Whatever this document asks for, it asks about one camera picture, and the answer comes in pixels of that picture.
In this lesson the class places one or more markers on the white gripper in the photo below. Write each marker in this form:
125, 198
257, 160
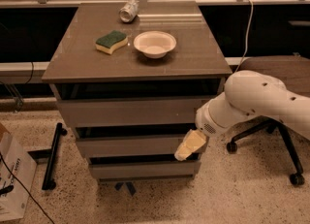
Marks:
206, 122

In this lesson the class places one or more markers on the grey bottom drawer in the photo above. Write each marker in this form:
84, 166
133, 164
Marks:
142, 170

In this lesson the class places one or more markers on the grey drawer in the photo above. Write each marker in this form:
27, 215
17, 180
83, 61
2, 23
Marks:
142, 170
125, 112
128, 146

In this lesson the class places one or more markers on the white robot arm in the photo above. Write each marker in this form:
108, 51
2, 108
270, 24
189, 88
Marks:
246, 95

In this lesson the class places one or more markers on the grey middle drawer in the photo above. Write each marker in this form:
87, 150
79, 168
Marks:
128, 146

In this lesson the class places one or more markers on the grey top drawer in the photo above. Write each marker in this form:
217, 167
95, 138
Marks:
125, 112

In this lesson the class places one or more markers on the grey drawer cabinet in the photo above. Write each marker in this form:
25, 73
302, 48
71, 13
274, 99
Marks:
77, 71

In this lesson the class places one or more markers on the blue tape cross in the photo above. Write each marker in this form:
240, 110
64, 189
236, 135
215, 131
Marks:
128, 185

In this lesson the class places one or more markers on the grey office chair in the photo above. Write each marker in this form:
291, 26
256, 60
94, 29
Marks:
293, 71

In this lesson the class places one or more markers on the green yellow sponge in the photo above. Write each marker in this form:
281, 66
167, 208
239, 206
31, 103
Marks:
111, 42

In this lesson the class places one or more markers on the silver drink can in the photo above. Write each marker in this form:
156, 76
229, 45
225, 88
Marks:
129, 11

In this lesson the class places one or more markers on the black wheeled stand base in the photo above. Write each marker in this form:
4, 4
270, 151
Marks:
50, 156

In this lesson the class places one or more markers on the white paper bag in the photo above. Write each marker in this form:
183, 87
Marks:
17, 169

